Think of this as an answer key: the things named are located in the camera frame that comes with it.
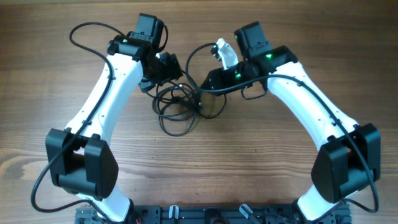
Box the black USB-A cable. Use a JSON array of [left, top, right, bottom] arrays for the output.
[[151, 81, 203, 138]]

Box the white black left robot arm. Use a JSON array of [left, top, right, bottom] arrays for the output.
[[43, 14, 182, 223]]

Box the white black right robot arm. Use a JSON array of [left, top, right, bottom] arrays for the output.
[[200, 22, 381, 222]]

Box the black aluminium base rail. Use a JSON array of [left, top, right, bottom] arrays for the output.
[[75, 203, 352, 224]]

